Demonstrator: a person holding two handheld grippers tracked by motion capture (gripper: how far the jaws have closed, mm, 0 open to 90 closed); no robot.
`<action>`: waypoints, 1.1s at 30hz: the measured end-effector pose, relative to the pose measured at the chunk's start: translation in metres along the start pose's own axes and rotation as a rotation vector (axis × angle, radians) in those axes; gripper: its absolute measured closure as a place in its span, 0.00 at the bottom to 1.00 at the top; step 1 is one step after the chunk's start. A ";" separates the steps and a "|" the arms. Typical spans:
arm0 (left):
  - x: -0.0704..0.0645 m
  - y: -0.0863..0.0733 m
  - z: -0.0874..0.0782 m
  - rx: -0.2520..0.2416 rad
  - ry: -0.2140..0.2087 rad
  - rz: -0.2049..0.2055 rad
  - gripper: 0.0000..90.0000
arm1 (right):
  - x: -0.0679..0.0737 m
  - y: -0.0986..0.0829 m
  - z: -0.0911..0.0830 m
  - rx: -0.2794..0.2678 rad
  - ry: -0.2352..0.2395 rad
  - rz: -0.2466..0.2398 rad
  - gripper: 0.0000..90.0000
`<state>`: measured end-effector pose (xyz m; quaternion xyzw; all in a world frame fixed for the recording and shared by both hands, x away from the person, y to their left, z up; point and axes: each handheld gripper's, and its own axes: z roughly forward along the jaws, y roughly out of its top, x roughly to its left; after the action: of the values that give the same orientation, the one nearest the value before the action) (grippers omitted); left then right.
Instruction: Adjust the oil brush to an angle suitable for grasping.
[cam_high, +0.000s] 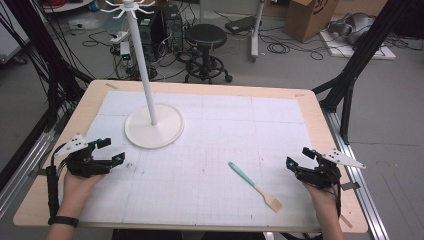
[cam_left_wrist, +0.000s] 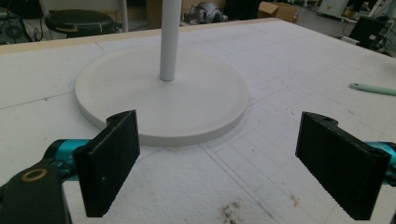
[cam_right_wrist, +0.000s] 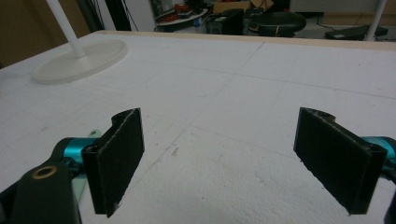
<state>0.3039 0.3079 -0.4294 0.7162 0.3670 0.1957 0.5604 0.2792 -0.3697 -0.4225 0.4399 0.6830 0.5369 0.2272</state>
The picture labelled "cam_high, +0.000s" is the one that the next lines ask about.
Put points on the black tape strip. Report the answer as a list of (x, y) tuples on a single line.
[(350, 186)]

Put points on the person's right hand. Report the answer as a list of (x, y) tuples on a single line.
[(325, 200)]

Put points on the white grid mat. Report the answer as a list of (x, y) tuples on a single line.
[(206, 150)]

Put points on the black wristband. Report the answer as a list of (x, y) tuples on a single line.
[(63, 221)]

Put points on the aluminium rail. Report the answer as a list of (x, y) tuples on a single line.
[(23, 176), (358, 180)]

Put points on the white power adapter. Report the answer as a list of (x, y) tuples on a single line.
[(125, 51)]

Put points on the grey headset device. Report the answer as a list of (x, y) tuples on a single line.
[(353, 28)]

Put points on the white hook stand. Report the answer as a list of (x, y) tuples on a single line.
[(155, 128)]

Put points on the white power strip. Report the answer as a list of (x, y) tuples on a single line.
[(119, 36)]

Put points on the black metal frame strut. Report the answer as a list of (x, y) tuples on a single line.
[(43, 50), (356, 63)]

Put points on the white metal floor stand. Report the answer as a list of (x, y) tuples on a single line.
[(256, 30)]

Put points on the black computer tower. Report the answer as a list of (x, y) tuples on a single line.
[(160, 31)]

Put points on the black round stool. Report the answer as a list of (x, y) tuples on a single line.
[(205, 36)]

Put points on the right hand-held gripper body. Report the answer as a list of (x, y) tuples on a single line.
[(320, 175)]

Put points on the dark flat laptop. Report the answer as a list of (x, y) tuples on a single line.
[(240, 24)]

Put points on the white flat board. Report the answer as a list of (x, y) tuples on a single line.
[(360, 51)]

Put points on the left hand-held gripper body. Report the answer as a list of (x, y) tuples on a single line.
[(83, 165)]

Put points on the person's left hand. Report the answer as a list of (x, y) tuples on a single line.
[(76, 191)]

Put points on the brown cardboard box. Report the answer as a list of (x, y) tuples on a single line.
[(308, 18)]

